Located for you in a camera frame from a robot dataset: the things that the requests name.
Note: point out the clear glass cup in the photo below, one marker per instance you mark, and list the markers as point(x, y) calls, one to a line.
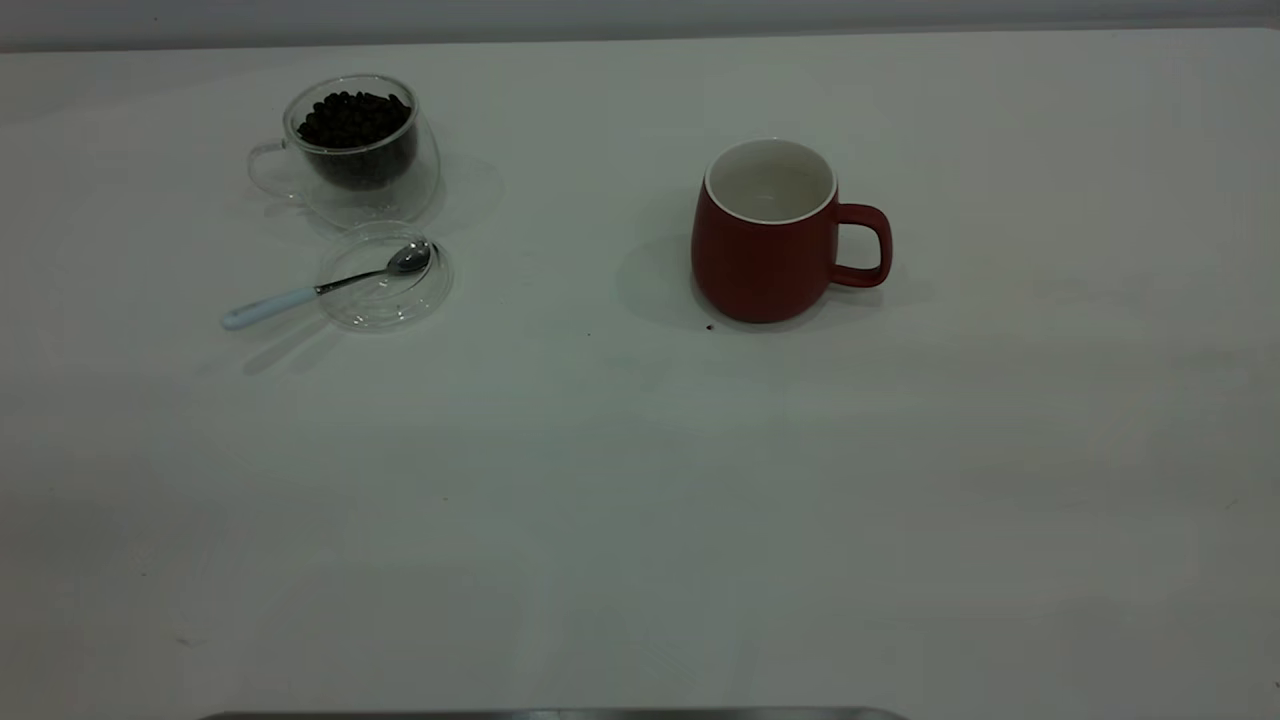
point(395, 200)

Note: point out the red ceramic mug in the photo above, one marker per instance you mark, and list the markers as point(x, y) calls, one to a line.
point(760, 265)

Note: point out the clear glass lid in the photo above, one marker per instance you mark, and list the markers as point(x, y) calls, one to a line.
point(395, 300)

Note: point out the dark coffee beans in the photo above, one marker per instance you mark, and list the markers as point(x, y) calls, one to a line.
point(355, 125)

